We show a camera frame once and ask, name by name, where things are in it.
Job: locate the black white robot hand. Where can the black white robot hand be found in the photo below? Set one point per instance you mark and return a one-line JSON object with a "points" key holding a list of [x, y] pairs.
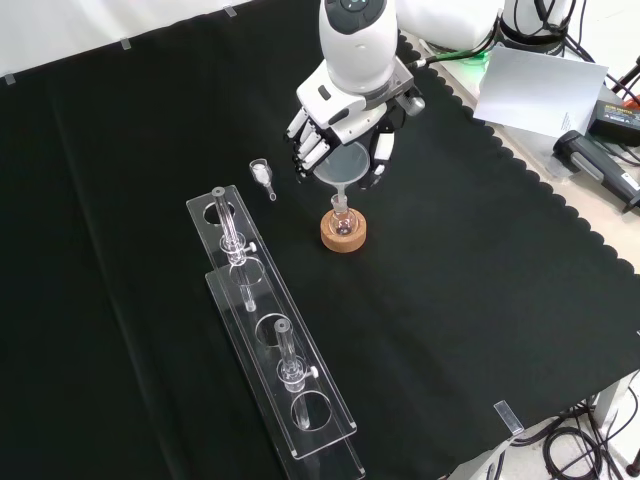
{"points": [[345, 117]]}

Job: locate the translucent plastic funnel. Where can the translucent plastic funnel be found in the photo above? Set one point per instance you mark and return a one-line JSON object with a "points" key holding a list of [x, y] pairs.
{"points": [[341, 166]]}

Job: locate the glass weighing funnel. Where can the glass weighing funnel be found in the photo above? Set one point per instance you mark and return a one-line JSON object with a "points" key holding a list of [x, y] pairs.
{"points": [[262, 176]]}

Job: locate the clear round-bottom flask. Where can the clear round-bottom flask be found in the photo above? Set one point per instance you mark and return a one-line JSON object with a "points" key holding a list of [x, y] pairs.
{"points": [[342, 220]]}

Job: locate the clear acrylic funnel stand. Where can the clear acrylic funnel stand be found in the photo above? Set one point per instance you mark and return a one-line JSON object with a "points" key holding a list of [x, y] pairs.
{"points": [[272, 320]]}

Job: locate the grey tape piece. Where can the grey tape piece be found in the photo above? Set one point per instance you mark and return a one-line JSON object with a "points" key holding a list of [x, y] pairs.
{"points": [[9, 79], [126, 44], [230, 11]]}

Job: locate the pale board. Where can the pale board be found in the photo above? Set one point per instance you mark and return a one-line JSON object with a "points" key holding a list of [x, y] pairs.
{"points": [[542, 92]]}

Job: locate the black cloth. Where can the black cloth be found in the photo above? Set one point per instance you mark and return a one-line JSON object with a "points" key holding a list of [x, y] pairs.
{"points": [[250, 300]]}

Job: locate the black grey handheld tool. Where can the black grey handheld tool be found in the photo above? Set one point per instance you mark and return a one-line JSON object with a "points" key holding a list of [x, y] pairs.
{"points": [[597, 166]]}

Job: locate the black power adapter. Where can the black power adapter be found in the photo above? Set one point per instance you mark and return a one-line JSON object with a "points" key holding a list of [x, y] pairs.
{"points": [[616, 120]]}

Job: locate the clear tape strip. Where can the clear tape strip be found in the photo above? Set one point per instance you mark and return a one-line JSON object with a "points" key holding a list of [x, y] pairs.
{"points": [[508, 417]]}

